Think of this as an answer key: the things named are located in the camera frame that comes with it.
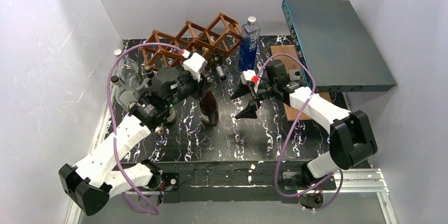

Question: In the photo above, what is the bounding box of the blue transparent bottle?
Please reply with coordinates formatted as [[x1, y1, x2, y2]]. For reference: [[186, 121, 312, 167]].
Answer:
[[239, 16, 260, 71]]

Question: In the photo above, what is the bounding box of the wooden board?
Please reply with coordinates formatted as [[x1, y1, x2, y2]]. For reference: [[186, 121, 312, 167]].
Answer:
[[270, 44, 336, 122]]

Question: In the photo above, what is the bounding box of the teal metal box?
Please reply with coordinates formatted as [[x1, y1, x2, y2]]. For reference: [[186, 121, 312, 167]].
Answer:
[[282, 0, 397, 92]]

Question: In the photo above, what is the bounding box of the clear bottle silver cap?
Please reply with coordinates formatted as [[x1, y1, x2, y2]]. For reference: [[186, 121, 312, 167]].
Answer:
[[113, 57, 145, 92]]

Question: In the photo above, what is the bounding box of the grey metal bracket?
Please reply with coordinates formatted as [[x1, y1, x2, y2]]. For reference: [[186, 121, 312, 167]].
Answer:
[[289, 69, 302, 80]]

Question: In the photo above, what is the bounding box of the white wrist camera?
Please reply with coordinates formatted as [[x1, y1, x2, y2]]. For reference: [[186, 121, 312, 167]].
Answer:
[[182, 49, 207, 82], [240, 70, 259, 86]]

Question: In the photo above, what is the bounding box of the clear bottle white gold label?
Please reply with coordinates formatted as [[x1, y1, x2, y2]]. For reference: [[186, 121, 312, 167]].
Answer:
[[110, 75, 139, 111]]

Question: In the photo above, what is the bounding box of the dark bottle grey cap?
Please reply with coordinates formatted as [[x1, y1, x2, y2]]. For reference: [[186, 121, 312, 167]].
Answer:
[[165, 107, 176, 125]]

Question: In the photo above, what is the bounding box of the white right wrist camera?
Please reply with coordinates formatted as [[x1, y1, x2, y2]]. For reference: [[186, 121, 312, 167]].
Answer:
[[240, 70, 259, 86]]

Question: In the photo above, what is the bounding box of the brown wooden wine rack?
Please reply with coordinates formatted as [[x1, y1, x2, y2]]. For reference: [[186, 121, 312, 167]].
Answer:
[[140, 13, 242, 71]]

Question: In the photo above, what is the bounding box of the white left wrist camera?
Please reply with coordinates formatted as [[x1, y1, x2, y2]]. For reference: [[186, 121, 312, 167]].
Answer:
[[182, 49, 207, 82]]

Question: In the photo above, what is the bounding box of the dark wine bottle gold cap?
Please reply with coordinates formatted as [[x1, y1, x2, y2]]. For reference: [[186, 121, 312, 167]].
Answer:
[[200, 90, 219, 126]]

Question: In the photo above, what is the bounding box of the dark bottle black cap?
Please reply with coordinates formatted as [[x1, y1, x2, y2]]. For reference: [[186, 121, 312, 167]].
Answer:
[[208, 52, 227, 81]]

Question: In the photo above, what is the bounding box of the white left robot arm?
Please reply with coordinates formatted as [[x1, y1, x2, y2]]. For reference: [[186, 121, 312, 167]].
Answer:
[[58, 68, 210, 216]]

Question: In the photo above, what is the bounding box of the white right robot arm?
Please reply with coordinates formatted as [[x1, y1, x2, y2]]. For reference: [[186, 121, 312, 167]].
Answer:
[[231, 60, 378, 184]]

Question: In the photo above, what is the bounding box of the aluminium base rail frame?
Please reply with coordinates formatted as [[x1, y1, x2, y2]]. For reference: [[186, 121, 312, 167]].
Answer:
[[64, 40, 400, 224]]

